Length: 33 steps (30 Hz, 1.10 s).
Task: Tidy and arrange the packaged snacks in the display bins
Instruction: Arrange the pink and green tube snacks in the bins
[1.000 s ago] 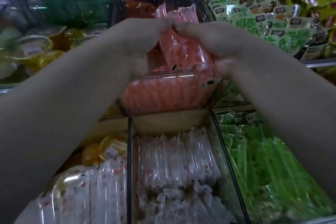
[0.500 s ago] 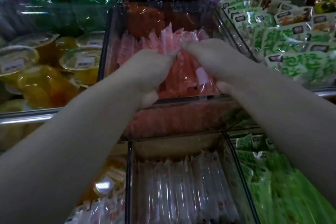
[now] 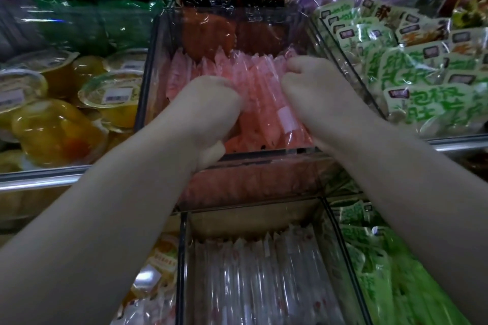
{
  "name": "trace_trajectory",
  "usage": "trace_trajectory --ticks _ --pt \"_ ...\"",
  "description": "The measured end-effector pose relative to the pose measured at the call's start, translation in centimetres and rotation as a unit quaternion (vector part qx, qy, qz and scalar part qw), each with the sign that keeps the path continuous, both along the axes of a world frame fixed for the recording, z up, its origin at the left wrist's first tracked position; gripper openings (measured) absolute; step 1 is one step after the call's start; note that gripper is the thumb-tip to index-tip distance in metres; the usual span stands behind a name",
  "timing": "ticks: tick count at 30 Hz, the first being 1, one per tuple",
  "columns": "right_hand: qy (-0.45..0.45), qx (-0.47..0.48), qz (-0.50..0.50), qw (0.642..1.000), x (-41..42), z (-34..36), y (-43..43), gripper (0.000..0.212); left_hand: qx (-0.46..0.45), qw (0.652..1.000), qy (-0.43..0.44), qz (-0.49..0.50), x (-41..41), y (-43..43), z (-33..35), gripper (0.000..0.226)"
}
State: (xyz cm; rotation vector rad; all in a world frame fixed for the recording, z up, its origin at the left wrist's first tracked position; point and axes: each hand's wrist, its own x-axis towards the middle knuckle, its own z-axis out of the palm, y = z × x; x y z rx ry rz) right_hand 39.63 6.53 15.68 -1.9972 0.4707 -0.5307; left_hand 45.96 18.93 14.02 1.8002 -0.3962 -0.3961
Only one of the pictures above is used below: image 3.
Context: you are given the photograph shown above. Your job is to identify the pile of pink jelly sticks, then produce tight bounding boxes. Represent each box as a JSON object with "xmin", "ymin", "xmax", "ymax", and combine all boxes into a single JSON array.
[{"xmin": 156, "ymin": 47, "xmax": 315, "ymax": 208}]

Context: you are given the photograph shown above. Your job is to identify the person's right hand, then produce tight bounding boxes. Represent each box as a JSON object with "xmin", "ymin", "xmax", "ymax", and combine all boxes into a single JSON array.
[{"xmin": 281, "ymin": 56, "xmax": 368, "ymax": 151}]

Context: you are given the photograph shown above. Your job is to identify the pile of golden snack packets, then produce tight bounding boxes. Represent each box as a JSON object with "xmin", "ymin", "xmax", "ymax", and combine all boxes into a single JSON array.
[{"xmin": 450, "ymin": 0, "xmax": 488, "ymax": 31}]

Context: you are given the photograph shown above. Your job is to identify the person's left forearm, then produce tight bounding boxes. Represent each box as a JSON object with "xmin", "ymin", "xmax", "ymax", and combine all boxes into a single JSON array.
[{"xmin": 0, "ymin": 111, "xmax": 224, "ymax": 325}]

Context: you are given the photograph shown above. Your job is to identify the pile of pale green snacks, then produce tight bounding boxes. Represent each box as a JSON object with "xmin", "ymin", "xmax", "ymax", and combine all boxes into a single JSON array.
[{"xmin": 313, "ymin": 0, "xmax": 488, "ymax": 138}]

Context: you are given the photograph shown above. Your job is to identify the pile of white jelly sticks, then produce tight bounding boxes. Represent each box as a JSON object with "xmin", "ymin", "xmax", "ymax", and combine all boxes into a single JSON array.
[{"xmin": 187, "ymin": 225, "xmax": 349, "ymax": 325}]

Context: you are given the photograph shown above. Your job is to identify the person's right forearm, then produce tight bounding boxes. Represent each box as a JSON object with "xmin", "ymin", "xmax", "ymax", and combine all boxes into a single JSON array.
[{"xmin": 320, "ymin": 119, "xmax": 488, "ymax": 325}]

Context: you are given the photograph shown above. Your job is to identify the person's left hand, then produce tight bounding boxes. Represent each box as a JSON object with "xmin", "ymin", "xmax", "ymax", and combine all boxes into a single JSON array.
[{"xmin": 164, "ymin": 76, "xmax": 243, "ymax": 171}]

